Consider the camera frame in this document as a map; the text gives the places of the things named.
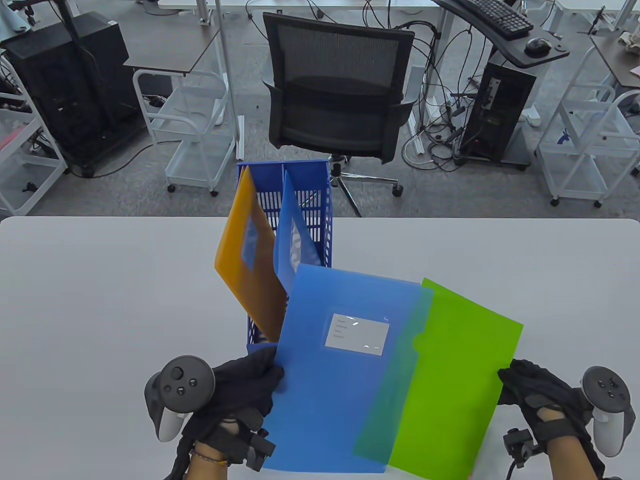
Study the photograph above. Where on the black computer mouse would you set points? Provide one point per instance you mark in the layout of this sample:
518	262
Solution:
537	46

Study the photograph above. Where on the white metal post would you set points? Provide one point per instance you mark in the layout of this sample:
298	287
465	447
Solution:
227	75

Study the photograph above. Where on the person's right forearm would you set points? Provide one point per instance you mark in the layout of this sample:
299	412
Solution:
572	460

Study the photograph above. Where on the blue plastic file rack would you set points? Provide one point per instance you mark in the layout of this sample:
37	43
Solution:
310	175

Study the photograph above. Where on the brown desk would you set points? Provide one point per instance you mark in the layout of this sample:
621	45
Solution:
622	65

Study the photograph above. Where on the small blue object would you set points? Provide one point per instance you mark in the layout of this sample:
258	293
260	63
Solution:
565	137

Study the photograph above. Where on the person's left forearm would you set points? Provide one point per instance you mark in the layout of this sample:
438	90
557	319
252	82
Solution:
207	472

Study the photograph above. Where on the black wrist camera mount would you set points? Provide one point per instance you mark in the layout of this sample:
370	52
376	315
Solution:
260	450
519	445

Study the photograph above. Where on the orange translucent L-shaped folder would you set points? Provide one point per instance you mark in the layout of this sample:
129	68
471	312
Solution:
250	290

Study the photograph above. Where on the black computer cabinet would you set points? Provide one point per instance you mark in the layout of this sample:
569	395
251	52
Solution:
60	90

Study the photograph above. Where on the black mesh office chair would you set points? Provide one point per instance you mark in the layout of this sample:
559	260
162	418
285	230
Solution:
340	125

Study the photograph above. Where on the green cardstock sheet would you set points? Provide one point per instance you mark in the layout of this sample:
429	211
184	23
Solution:
460	375

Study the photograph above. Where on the black computer tower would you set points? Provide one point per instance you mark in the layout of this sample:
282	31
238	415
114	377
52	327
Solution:
495	115

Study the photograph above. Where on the small brown side table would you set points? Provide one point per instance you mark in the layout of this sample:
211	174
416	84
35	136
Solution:
170	50

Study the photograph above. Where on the dark grey handheld controller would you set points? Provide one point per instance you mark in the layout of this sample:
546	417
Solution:
607	390
180	382

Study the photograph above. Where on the person's right hand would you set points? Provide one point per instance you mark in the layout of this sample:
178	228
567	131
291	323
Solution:
545	395

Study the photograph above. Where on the blue translucent L-shaped folder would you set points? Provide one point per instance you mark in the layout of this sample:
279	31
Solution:
295	240
325	400

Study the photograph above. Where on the black computer keyboard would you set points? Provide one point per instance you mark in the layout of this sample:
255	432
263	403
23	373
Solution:
500	20

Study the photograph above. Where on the white metal trolley cart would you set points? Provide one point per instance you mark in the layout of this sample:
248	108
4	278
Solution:
200	145
575	175
20	185

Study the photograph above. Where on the dark keyboard desk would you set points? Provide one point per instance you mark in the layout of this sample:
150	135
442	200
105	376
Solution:
510	55

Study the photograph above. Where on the person's left hand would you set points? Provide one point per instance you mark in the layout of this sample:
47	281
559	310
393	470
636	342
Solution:
240	385

